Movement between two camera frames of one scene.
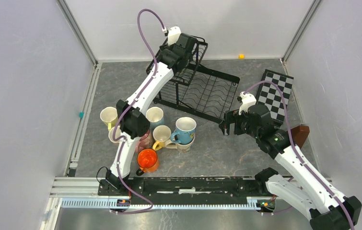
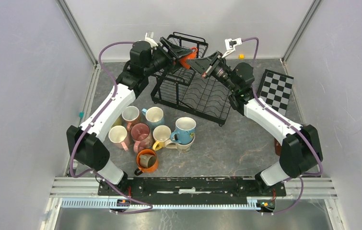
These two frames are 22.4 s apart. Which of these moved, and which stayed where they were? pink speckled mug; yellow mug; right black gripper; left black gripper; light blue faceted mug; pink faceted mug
Moved: right black gripper; left black gripper
Stayed: pink faceted mug; light blue faceted mug; yellow mug; pink speckled mug
